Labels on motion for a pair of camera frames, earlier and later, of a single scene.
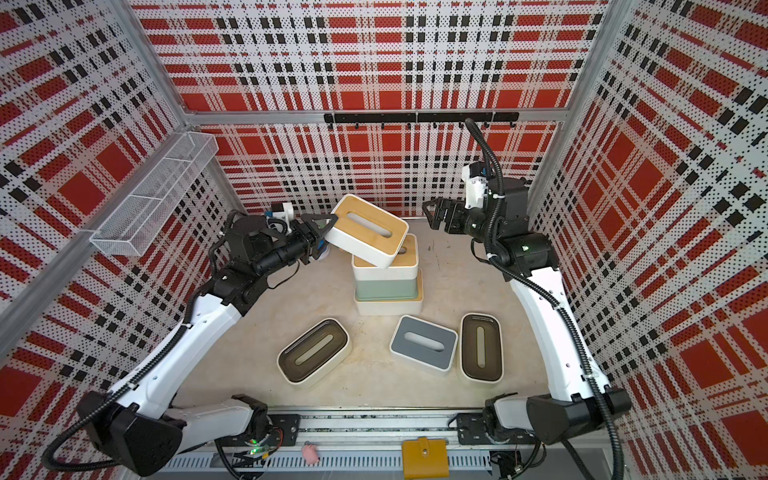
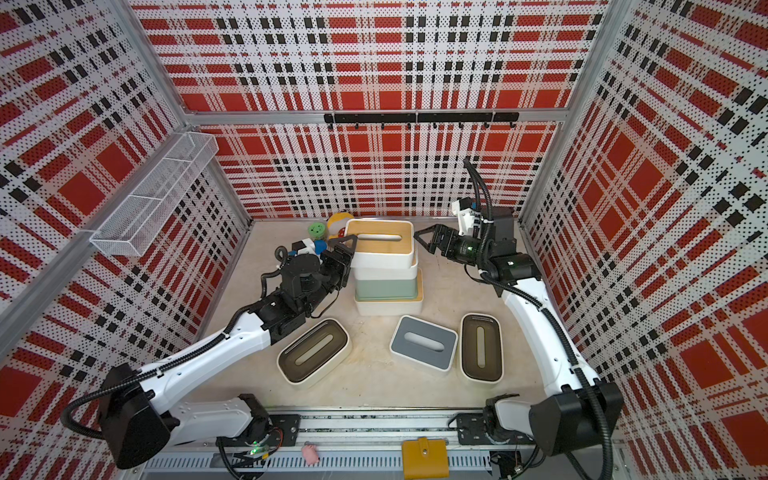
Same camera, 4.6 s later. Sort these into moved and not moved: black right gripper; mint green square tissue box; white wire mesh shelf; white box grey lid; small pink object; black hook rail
Moved: black right gripper
Not moved: white wire mesh shelf; mint green square tissue box; white box grey lid; black hook rail; small pink object
